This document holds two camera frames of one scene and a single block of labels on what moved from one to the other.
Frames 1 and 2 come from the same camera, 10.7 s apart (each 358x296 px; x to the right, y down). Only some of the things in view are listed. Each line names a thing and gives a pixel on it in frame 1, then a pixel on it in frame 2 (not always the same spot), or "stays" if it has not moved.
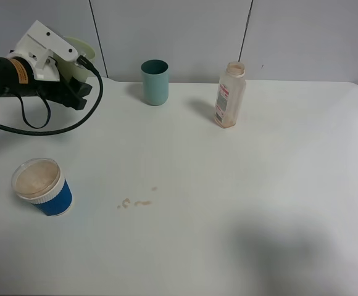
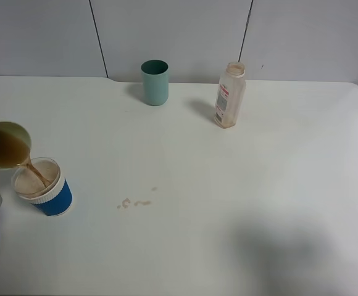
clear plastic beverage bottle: x=230 y=95 stays
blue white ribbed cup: x=39 y=182 stays
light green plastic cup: x=69 y=68 → x=5 y=145
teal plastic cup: x=155 y=81 stays
